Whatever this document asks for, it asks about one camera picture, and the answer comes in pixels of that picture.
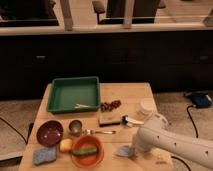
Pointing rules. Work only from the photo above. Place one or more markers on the blue-grey triangular towel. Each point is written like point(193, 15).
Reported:
point(125, 151)

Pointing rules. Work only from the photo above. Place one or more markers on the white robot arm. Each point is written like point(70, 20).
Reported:
point(153, 133)

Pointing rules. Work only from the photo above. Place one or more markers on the green plastic tray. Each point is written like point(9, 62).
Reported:
point(65, 93)

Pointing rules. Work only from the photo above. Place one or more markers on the small pale utensil in tray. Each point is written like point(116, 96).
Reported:
point(81, 106)

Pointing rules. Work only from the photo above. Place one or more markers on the wooden block brush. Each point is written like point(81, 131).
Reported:
point(108, 121)

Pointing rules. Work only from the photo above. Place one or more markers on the white plastic jar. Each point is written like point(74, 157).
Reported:
point(147, 106)

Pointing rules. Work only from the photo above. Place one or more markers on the silver fork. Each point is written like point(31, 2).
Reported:
point(87, 131)

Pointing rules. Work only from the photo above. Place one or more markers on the small metal cup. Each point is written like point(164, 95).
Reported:
point(75, 127)

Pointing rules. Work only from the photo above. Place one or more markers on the green cucumber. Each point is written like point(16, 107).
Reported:
point(84, 151)

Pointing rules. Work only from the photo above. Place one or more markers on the orange bowl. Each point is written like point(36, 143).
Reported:
point(90, 161)

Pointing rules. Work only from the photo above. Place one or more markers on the maroon bowl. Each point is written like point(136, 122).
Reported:
point(50, 133)

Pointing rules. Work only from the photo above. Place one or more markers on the blue sponge cloth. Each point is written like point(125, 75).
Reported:
point(44, 155)

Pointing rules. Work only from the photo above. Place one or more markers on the dark blue box on floor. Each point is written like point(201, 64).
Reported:
point(199, 99)

